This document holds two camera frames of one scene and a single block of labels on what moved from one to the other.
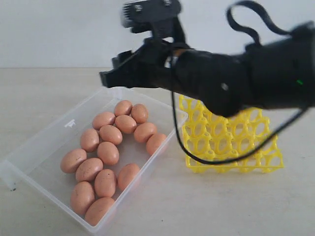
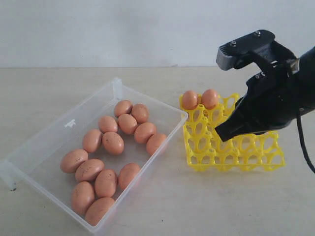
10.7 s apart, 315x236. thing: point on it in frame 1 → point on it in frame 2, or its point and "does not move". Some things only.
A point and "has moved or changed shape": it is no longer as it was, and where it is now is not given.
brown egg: [82, 197] does not move
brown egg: [105, 183] does not move
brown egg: [103, 118] → [107, 123]
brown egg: [125, 124] does not move
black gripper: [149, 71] → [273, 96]
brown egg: [108, 153] has moved or changed shape
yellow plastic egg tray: [208, 135] does not move
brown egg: [71, 159] does not move
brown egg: [126, 174] does not move
